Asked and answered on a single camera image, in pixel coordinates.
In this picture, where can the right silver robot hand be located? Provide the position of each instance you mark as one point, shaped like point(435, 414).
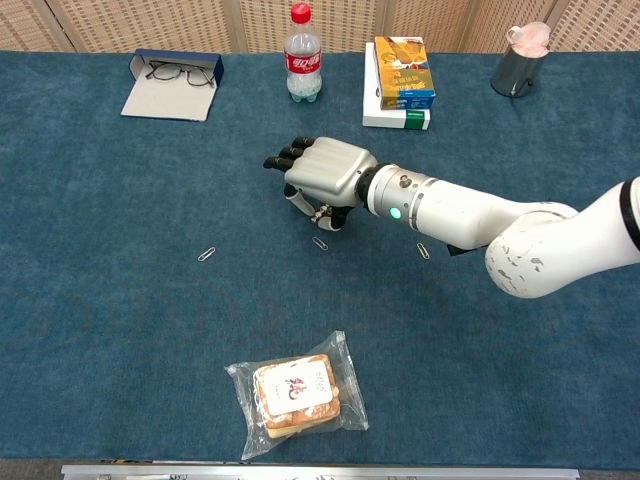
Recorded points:
point(325, 167)

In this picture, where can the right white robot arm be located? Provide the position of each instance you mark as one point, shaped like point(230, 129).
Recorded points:
point(450, 210)

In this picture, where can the paper clip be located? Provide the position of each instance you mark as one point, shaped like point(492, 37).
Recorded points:
point(423, 250)
point(206, 254)
point(320, 244)

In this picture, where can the white and green box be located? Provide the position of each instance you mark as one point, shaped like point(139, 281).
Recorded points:
point(390, 119)

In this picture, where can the red label cola bottle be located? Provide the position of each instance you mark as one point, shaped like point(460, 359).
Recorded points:
point(302, 65)

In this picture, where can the yellow and blue carton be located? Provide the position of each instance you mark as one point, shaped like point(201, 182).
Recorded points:
point(402, 70)

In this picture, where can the blue felt table cover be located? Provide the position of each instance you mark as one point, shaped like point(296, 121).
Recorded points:
point(150, 200)

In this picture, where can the blue glasses case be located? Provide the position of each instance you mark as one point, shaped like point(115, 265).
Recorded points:
point(180, 55)

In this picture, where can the thin rimmed eyeglasses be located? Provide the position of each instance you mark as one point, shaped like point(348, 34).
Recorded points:
point(165, 73)

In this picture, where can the dark metal cup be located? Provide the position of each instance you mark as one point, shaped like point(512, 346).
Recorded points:
point(515, 72)

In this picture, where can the plastic wrapped sandwich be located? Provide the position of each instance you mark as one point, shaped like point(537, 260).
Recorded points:
point(295, 390)

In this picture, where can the woven folding screen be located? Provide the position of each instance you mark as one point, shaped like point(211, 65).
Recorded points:
point(150, 20)

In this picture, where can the crumpled clear plastic wrap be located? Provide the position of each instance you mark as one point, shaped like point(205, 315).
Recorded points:
point(530, 37)

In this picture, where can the aluminium profile rail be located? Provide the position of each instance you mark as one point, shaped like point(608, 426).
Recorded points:
point(320, 472)

